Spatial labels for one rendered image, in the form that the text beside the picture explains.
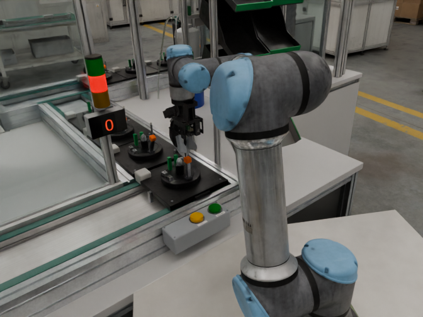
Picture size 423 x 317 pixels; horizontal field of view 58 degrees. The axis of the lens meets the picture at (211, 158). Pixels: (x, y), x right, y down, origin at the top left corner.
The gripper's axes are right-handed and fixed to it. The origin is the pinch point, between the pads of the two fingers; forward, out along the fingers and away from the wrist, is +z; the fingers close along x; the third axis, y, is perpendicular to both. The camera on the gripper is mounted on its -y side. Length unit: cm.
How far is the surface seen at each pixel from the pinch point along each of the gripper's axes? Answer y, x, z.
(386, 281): 64, 22, 23
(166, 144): -28.8, 10.0, 11.5
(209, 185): 7.0, 4.9, 11.5
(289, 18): -60, 116, -22
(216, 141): -6.4, 19.2, 4.5
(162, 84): -120, 63, 19
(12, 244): -12, -55, 17
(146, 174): -11.0, -9.3, 9.8
